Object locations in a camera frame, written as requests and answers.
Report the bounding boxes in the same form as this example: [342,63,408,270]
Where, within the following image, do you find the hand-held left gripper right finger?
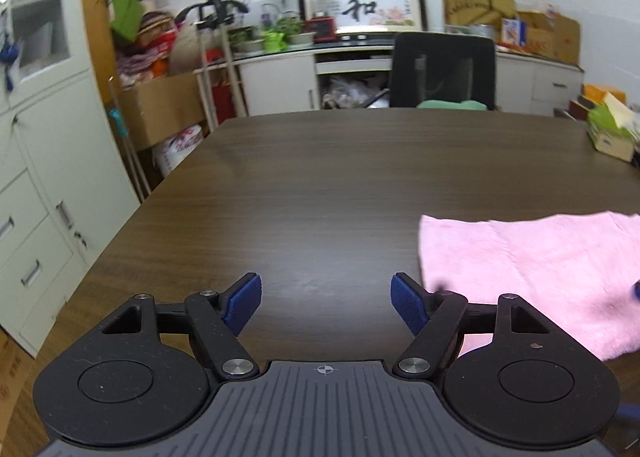
[390,272,553,381]

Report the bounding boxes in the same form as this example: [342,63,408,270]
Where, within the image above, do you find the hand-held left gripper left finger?
[101,272,263,381]

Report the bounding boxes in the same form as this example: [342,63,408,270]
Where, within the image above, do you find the pink towel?
[418,211,640,363]

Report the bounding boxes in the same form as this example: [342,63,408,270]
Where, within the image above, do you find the green and yellow tissue box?
[586,92,639,162]

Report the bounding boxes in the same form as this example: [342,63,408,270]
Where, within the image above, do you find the white printed sack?
[152,124,206,178]

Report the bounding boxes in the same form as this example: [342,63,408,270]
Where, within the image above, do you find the dark wooden box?
[566,96,597,124]

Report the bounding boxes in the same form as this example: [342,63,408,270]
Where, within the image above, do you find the orange box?
[584,83,628,106]

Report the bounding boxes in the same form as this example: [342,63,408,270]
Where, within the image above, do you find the red bag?
[210,79,236,126]

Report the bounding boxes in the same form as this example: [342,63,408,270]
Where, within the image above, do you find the green seat cushion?
[417,99,487,111]

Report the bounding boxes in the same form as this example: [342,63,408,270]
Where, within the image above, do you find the large brown cardboard box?
[117,72,209,150]

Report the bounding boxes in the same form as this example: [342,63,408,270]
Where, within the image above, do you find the clear plastic bags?
[322,75,391,109]

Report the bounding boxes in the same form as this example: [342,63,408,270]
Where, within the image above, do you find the white sideboard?
[195,39,585,128]

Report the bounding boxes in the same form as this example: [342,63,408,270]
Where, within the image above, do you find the white poles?
[196,19,248,134]

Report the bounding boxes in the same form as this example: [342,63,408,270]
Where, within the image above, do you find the black office chair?
[389,32,497,110]

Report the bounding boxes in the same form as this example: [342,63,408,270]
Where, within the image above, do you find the grey metal cabinet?
[0,0,142,358]

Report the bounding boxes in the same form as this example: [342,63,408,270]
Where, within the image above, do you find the green plastic bag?
[263,30,289,54]

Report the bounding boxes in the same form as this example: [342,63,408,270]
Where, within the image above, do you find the open cardboard box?
[517,11,582,64]

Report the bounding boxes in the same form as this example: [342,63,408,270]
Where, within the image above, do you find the pile of cloths and bags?
[116,0,201,90]

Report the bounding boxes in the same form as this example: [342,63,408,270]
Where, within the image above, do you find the small potted plant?
[277,12,317,48]

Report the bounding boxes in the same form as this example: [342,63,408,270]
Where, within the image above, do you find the small colourful printed box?
[501,18,527,47]

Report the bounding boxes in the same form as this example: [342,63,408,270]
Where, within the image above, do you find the blender with red base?
[305,0,339,42]

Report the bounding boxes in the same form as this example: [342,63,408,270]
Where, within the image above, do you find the framed lotus picture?
[298,0,428,36]

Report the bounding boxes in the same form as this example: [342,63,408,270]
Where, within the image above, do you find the gold plaque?
[441,0,517,36]

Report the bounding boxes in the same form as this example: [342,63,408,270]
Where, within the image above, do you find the green paper bag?
[110,0,146,42]

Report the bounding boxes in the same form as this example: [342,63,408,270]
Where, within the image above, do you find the stick with blue handle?
[106,77,151,201]

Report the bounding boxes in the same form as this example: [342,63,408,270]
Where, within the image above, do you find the black chair headrest frame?
[175,0,250,31]

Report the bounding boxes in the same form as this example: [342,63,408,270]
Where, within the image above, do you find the blue tassel key ring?
[0,33,20,94]

